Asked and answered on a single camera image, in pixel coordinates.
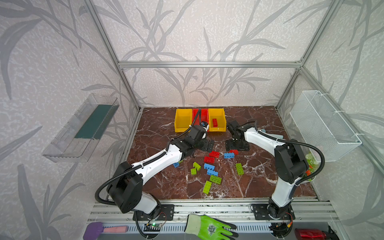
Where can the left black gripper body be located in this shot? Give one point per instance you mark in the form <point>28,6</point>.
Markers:
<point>205,144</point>

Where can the green lego brick bottom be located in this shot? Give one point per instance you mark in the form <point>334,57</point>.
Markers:
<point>207,187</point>

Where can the red middle bin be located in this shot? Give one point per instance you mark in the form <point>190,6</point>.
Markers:
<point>203,117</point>

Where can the green work glove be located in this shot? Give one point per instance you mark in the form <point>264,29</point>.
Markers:
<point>207,228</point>

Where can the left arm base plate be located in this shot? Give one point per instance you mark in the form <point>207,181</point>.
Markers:
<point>161,212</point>

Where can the small green lego brick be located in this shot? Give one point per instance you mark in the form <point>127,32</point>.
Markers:
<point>193,171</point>

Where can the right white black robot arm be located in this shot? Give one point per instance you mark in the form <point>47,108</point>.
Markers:
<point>290,162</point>

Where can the red tool at bottom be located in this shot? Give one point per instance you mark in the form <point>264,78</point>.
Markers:
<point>314,234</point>

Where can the left yellow bin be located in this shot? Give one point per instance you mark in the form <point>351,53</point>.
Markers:
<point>183,120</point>

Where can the clear plastic wall shelf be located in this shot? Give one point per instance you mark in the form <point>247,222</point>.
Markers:
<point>78,139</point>

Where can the white wire mesh basket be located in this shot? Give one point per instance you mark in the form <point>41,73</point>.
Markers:
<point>322,126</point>

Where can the green lego brick right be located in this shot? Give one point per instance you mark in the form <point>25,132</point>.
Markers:
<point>239,168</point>

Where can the blue lego brick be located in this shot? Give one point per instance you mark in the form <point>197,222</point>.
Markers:
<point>212,173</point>
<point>208,167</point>
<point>229,155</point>

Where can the green lego brick lower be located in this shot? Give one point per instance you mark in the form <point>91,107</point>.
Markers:
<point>215,179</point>

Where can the small circuit board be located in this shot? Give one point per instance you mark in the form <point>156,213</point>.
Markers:
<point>152,227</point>

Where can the green lego brick center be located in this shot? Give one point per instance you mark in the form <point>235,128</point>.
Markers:
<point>196,166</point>

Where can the right yellow bin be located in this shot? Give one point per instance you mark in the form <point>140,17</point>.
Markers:
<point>217,120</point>

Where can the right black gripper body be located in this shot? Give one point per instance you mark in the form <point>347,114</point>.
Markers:
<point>237,144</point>

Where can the yellow bin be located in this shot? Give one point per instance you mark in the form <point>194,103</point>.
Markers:
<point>183,120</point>
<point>217,120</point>

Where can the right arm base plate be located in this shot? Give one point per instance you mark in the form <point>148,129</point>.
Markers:
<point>264,211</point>

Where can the potted plant red flowers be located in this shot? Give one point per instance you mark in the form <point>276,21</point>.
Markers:
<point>313,164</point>

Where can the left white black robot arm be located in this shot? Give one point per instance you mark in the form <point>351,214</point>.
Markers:
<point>125,188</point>

